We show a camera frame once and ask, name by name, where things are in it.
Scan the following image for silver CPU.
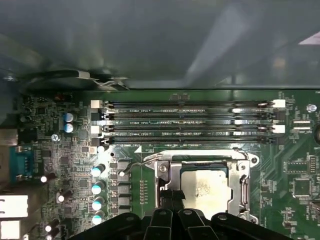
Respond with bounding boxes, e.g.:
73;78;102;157
178;162;235;216

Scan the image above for open black PC case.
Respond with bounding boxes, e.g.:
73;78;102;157
0;0;320;92

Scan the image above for RAM slot black clips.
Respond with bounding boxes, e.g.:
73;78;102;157
91;111;286;122
91;136;286;148

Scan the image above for green motherboard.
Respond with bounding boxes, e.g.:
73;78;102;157
0;88;320;240

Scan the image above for metal socket cover frame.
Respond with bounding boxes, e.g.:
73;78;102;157
154;153;252;218

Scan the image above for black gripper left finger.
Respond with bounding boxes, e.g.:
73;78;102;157
71;189;179;240

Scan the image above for RAM slot white clips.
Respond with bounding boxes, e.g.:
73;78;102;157
90;99;286;110

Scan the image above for long wire locking lever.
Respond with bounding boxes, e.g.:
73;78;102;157
119;153;163;177

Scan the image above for CPU socket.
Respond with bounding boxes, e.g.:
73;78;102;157
143;148;261;223

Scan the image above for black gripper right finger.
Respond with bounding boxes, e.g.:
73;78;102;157
172;189;296;240

